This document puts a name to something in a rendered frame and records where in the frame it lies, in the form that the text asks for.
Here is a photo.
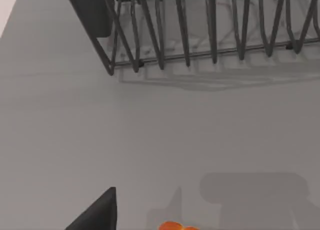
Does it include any dark grey wire dish rack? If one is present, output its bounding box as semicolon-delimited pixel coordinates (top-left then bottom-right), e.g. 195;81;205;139
61;0;320;76

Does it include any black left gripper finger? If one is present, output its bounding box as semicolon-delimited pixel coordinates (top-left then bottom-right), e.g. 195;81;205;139
64;186;118;230

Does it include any orange object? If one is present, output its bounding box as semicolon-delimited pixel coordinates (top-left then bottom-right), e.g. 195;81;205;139
159;221;201;230

